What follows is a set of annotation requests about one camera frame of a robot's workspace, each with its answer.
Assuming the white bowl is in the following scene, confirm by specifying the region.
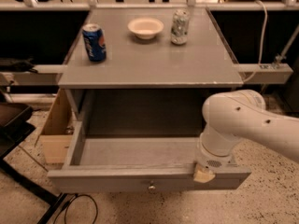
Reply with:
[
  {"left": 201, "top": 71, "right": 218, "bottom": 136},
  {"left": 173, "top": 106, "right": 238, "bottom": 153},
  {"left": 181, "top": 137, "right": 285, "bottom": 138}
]
[{"left": 128, "top": 18, "right": 164, "bottom": 40}]

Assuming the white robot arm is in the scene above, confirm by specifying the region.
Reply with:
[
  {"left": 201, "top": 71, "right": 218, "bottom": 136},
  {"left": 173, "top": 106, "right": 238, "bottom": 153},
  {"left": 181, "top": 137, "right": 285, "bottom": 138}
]
[{"left": 193, "top": 90, "right": 299, "bottom": 183}]

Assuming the black stand frame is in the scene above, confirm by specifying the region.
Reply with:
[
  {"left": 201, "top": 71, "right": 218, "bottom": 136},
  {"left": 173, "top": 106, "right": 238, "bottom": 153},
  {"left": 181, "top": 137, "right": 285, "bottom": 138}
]
[{"left": 0, "top": 103, "right": 66, "bottom": 224}]

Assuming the grey top drawer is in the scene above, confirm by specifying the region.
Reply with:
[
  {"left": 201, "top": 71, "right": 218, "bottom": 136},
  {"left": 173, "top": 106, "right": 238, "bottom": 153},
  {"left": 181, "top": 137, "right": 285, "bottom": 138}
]
[{"left": 47, "top": 91, "right": 252, "bottom": 194}]

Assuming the green and silver soda can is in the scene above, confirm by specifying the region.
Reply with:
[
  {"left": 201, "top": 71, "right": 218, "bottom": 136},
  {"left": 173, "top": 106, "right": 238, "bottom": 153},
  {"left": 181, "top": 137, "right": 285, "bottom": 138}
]
[{"left": 171, "top": 9, "right": 190, "bottom": 45}]

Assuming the grey drawer cabinet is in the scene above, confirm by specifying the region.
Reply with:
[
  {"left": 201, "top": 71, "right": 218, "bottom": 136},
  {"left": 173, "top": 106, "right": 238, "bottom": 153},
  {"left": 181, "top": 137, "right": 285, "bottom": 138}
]
[{"left": 59, "top": 7, "right": 242, "bottom": 137}]

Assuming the blue Pepsi can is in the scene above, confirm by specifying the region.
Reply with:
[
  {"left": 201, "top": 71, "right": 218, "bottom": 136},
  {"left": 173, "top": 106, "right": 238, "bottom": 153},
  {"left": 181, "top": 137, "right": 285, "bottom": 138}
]
[{"left": 82, "top": 23, "right": 107, "bottom": 62}]

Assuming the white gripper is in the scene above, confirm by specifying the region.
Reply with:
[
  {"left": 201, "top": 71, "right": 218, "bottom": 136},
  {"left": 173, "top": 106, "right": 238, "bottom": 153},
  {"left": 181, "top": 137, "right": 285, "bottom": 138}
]
[{"left": 193, "top": 140, "right": 237, "bottom": 183}]

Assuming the white hanging cable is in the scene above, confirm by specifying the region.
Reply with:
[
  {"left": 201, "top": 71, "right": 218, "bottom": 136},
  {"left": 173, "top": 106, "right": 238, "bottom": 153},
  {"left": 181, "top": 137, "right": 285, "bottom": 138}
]
[{"left": 242, "top": 0, "right": 269, "bottom": 84}]

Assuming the black floor cable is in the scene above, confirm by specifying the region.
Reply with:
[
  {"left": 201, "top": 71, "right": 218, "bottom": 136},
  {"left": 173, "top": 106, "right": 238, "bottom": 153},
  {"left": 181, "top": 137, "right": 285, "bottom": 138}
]
[{"left": 17, "top": 145, "right": 99, "bottom": 224}]

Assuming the wooden board panel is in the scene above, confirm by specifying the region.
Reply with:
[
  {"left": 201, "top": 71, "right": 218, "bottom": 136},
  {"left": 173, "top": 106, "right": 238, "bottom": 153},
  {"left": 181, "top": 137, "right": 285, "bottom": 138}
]
[{"left": 38, "top": 89, "right": 73, "bottom": 164}]

